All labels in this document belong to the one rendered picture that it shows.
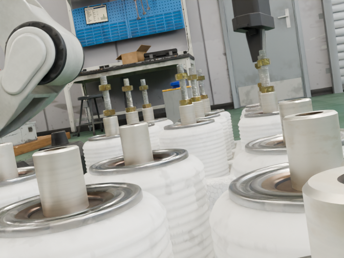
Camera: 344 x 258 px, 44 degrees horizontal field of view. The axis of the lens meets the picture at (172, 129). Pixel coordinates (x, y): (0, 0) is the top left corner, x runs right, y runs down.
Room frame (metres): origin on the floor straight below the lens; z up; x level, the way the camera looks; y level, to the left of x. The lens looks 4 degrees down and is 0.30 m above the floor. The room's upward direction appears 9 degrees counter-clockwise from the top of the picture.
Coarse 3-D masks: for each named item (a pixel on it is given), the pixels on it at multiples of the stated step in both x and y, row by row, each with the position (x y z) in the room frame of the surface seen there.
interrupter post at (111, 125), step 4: (116, 116) 0.64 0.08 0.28; (104, 120) 0.63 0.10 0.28; (108, 120) 0.63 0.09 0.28; (112, 120) 0.63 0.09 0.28; (116, 120) 0.63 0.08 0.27; (104, 124) 0.63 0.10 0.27; (108, 124) 0.63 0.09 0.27; (112, 124) 0.63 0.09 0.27; (116, 124) 0.63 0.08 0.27; (104, 128) 0.64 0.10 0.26; (108, 128) 0.63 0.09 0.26; (112, 128) 0.63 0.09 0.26; (116, 128) 0.63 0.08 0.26; (108, 132) 0.63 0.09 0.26; (112, 132) 0.63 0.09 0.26; (116, 132) 0.63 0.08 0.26
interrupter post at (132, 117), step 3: (135, 111) 0.75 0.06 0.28; (126, 114) 0.75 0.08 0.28; (129, 114) 0.75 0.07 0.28; (132, 114) 0.75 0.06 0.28; (135, 114) 0.75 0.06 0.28; (126, 117) 0.75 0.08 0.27; (129, 117) 0.75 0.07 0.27; (132, 117) 0.74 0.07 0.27; (135, 117) 0.75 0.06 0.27; (138, 117) 0.75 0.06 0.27; (126, 120) 0.75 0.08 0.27; (129, 120) 0.75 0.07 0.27; (132, 120) 0.75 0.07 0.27; (135, 120) 0.75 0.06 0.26; (138, 120) 0.75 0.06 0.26; (129, 123) 0.75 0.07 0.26; (132, 123) 0.74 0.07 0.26
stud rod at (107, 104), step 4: (104, 76) 0.64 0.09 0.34; (100, 80) 0.64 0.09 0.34; (104, 80) 0.64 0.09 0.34; (104, 92) 0.64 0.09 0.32; (108, 92) 0.64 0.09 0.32; (104, 96) 0.64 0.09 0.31; (108, 96) 0.64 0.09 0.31; (104, 100) 0.64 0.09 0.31; (108, 100) 0.64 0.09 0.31; (104, 104) 0.64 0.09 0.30; (108, 104) 0.64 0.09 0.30; (108, 108) 0.64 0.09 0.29; (108, 116) 0.64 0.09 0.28; (112, 116) 0.64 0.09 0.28
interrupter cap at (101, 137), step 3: (99, 135) 0.66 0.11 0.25; (102, 135) 0.66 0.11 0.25; (114, 135) 0.60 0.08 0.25; (117, 135) 0.60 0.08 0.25; (90, 138) 0.62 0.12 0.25; (93, 138) 0.61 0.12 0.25; (96, 138) 0.61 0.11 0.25; (99, 138) 0.61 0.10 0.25; (102, 138) 0.60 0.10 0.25; (105, 138) 0.60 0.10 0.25; (108, 138) 0.60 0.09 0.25; (111, 138) 0.60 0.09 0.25
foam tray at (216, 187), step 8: (240, 144) 0.84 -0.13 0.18; (232, 152) 0.77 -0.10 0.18; (232, 160) 0.67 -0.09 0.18; (232, 168) 0.60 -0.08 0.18; (232, 176) 0.55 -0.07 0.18; (208, 184) 0.54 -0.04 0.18; (216, 184) 0.53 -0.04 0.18; (224, 184) 0.53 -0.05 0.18; (208, 192) 0.54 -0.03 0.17; (216, 192) 0.53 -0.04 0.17; (216, 200) 0.54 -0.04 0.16
